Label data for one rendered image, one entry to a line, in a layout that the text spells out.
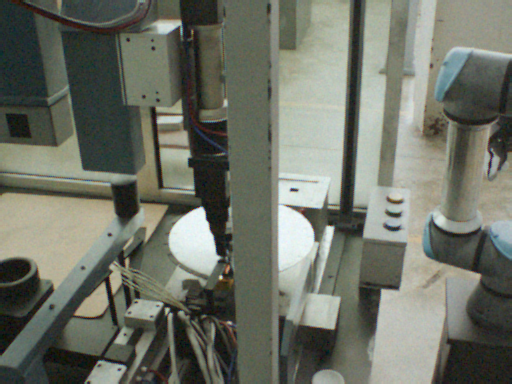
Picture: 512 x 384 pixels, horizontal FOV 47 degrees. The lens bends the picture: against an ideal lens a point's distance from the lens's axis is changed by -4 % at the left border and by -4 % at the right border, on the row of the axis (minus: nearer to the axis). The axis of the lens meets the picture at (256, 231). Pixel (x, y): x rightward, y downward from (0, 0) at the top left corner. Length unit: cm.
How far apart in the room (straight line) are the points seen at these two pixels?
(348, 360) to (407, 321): 131
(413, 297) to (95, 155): 196
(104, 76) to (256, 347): 56
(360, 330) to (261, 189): 93
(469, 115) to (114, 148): 68
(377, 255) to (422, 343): 110
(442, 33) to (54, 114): 337
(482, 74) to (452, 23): 306
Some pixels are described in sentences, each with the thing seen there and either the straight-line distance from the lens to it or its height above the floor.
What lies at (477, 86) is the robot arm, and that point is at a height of 133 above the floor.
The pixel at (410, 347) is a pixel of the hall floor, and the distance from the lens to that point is 255.
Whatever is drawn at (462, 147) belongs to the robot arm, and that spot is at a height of 119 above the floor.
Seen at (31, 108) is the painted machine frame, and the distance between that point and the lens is 122.
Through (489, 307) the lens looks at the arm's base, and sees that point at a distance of 150.
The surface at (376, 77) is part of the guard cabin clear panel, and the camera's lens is 167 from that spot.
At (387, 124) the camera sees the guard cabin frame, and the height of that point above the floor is 107.
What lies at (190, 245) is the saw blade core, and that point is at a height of 95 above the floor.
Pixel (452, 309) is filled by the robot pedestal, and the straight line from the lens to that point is 156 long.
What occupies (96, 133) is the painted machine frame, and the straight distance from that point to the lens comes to 110.
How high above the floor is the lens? 170
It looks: 32 degrees down
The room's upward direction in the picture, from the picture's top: 1 degrees counter-clockwise
